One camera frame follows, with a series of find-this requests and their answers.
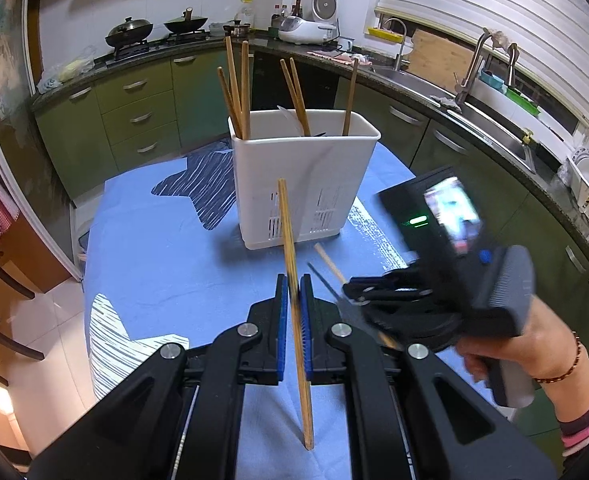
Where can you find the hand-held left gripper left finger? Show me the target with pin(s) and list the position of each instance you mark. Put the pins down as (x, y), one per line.
(280, 330)

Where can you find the clear oil bottle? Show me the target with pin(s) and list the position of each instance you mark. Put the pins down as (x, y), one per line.
(247, 12)

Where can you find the white cooker with open lid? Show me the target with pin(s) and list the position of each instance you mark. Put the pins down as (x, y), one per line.
(324, 7)

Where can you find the dark wooden chair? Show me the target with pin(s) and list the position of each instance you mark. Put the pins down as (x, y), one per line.
(4, 310)

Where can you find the green drawer cabinet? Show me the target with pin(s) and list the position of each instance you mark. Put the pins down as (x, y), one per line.
(139, 120)

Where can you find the short steel faucet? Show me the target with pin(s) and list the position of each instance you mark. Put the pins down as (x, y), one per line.
(512, 62)

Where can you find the tall steel faucet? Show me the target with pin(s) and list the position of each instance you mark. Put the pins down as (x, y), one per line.
(474, 65)

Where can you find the teal plastic container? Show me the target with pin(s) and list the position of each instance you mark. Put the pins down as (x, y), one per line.
(492, 80)

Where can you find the person's right forearm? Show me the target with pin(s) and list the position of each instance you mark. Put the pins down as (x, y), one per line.
(584, 410)

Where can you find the person's right hand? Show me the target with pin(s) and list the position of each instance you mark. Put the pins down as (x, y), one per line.
(544, 345)

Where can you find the steel kitchen sink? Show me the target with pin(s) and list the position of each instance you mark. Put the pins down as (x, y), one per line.
(479, 120)

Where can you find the yellow tray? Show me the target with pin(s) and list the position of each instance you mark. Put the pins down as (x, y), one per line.
(387, 34)

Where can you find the black wok with lid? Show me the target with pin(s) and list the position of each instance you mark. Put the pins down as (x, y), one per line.
(129, 30)

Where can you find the blue patterned tablecloth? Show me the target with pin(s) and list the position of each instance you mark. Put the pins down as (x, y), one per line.
(174, 260)

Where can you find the pink cloth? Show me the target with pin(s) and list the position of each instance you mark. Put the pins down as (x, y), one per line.
(334, 56)

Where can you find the green plastic basket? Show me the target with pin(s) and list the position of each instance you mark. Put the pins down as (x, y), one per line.
(522, 100)

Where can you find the curved steel faucet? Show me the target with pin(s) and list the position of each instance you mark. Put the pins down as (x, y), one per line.
(397, 35)

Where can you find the white plastic utensil holder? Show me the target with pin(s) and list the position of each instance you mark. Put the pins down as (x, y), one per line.
(304, 180)

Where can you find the small steel pot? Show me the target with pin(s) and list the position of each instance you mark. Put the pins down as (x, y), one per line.
(237, 30)

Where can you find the wooden cutting board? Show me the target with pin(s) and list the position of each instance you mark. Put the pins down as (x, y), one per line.
(439, 55)

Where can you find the wooden chopstick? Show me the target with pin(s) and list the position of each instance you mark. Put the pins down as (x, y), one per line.
(289, 240)
(300, 95)
(229, 100)
(294, 100)
(234, 85)
(330, 262)
(245, 90)
(350, 95)

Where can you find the white rice cooker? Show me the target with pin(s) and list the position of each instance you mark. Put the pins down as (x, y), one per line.
(302, 31)

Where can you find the white window blinds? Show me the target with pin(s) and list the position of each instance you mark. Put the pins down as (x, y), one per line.
(474, 0)

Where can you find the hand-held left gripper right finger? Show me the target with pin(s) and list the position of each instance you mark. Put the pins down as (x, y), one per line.
(306, 340)

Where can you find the plastic bag with food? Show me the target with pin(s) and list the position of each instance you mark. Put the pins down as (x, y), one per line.
(69, 72)

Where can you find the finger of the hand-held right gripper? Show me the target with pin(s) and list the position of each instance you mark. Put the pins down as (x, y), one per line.
(374, 287)
(354, 316)

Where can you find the gas stove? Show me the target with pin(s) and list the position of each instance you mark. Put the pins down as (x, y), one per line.
(139, 49)

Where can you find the green sink cabinet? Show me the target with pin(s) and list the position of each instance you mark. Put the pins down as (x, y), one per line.
(474, 175)

